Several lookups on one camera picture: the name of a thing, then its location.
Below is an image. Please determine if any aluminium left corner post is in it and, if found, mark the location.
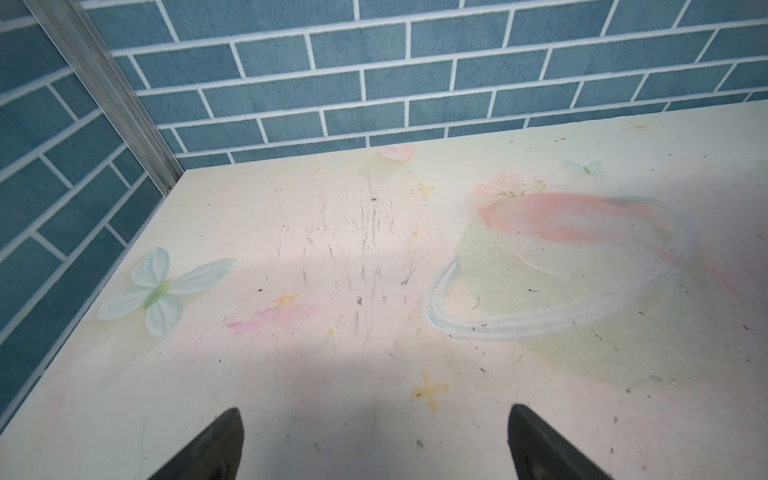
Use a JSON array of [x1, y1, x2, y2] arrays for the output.
[[25, 0, 183, 196]]

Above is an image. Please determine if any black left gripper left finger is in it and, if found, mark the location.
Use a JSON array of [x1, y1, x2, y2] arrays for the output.
[[150, 407, 244, 480]]

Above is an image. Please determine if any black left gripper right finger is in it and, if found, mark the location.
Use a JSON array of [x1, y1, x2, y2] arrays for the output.
[[507, 404, 610, 480]]

